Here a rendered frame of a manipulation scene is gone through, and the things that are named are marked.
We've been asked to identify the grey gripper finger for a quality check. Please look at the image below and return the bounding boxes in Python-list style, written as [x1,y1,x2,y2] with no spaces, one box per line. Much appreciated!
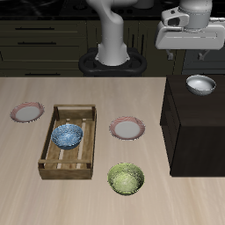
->
[165,48,176,62]
[199,48,211,61]

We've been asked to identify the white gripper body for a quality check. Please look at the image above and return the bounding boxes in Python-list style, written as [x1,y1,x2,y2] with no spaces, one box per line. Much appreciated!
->
[155,17,225,51]

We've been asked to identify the white bowl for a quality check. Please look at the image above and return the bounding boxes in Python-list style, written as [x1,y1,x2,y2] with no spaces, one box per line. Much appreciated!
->
[185,74,217,97]

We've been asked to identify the pink rimmed white plate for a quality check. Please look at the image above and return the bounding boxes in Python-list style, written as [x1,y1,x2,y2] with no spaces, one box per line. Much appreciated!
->
[108,115,147,141]
[10,101,46,124]

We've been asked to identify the blue bowl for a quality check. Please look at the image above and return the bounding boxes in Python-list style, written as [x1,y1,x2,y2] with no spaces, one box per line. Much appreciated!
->
[50,123,84,151]

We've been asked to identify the green bowl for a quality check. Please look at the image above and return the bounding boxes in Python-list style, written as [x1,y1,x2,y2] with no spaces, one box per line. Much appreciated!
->
[106,162,146,197]

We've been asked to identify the dark wooden cabinet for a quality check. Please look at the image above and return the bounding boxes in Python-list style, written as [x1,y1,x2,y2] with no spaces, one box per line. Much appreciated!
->
[159,74,225,178]

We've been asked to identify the wooden slat tray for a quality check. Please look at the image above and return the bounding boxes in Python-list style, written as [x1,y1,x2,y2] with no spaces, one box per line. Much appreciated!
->
[37,104,98,181]

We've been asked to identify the dark kitchen cupboards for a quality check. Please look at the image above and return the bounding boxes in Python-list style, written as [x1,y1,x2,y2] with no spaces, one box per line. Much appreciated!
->
[0,0,225,78]

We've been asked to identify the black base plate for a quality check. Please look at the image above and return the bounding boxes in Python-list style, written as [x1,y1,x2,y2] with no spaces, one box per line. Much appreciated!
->
[78,47,148,77]

